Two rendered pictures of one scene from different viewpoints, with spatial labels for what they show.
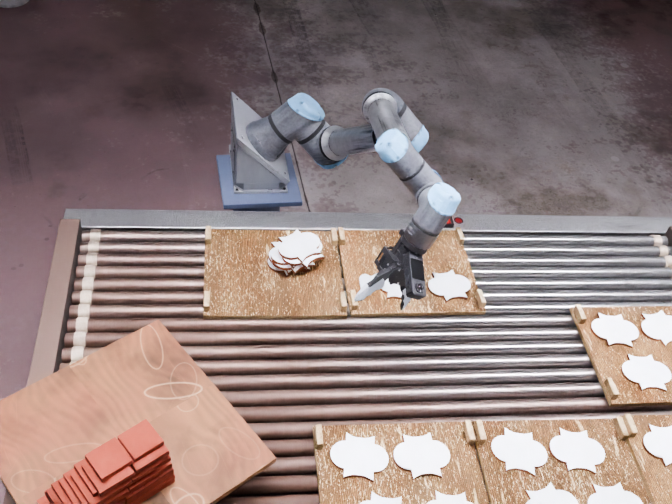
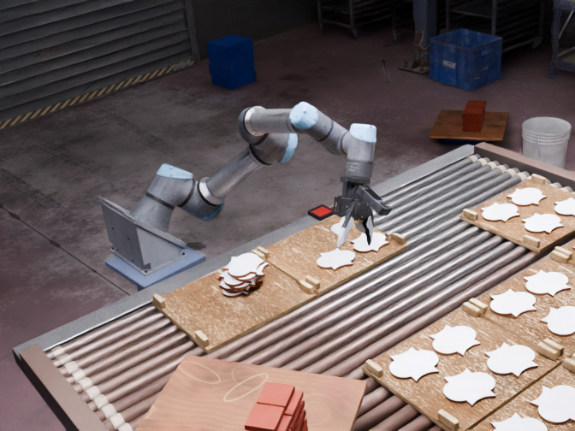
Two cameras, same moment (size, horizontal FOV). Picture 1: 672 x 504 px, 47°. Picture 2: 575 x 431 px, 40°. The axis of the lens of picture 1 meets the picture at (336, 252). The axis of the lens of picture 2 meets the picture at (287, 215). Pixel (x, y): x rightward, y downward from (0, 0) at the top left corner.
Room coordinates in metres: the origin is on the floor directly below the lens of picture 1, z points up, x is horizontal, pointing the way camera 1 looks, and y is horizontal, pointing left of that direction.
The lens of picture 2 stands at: (-0.45, 0.75, 2.35)
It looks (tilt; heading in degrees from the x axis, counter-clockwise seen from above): 28 degrees down; 339
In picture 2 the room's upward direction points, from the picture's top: 6 degrees counter-clockwise
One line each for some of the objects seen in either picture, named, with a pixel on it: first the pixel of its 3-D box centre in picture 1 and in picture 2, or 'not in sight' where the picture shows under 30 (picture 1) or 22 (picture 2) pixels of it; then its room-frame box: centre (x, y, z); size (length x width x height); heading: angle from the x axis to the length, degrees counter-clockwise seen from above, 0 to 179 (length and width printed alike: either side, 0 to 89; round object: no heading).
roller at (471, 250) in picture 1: (394, 250); (307, 247); (1.79, -0.19, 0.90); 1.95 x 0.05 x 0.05; 103
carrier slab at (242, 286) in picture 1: (273, 272); (233, 299); (1.58, 0.17, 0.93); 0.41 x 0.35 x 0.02; 103
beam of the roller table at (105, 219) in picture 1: (388, 227); (287, 239); (1.91, -0.16, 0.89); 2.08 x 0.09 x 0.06; 103
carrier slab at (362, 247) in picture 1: (408, 271); (331, 250); (1.68, -0.23, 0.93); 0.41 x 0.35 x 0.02; 104
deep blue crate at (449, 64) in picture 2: not in sight; (465, 59); (5.00, -3.15, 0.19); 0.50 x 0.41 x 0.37; 12
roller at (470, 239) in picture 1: (392, 239); (299, 242); (1.84, -0.18, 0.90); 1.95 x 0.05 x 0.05; 103
